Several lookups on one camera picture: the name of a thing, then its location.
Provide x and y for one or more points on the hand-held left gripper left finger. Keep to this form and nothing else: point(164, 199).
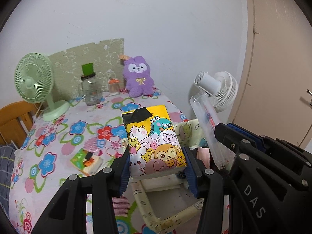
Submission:
point(124, 175)

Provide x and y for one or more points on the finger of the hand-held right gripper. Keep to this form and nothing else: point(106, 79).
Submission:
point(226, 136)
point(248, 134)

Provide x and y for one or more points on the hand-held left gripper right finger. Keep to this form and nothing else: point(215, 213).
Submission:
point(191, 175)

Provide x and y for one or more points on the long clear plastic packet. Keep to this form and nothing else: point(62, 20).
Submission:
point(207, 119)

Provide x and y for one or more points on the yellow cartoon tissue pack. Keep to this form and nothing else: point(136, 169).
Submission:
point(156, 146)

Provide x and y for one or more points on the flat pink packet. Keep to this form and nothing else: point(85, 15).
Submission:
point(203, 156)

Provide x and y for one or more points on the green orange tissue pack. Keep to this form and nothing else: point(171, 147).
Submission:
point(84, 160)

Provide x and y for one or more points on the white table fan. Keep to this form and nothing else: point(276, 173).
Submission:
point(224, 90)

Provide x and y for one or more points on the beige door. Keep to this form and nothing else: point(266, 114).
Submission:
point(275, 65)

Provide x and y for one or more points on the orange lidded swab container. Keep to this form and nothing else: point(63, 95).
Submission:
point(113, 87)

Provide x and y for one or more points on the glass jar with lid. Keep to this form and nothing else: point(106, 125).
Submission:
point(90, 92)

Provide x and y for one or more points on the purple plush toy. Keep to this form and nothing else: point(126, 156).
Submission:
point(137, 80)

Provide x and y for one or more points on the green card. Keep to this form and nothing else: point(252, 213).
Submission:
point(88, 69)

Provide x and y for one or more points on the plush toy tag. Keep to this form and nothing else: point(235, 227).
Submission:
point(123, 57)

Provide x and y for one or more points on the grey striped cloth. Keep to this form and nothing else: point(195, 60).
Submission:
point(6, 165)

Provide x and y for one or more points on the wooden chair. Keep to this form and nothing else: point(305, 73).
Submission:
point(12, 119)

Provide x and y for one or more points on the green patterned board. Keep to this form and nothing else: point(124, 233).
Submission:
point(70, 58)

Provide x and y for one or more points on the green table fan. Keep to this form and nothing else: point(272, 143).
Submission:
point(31, 78)

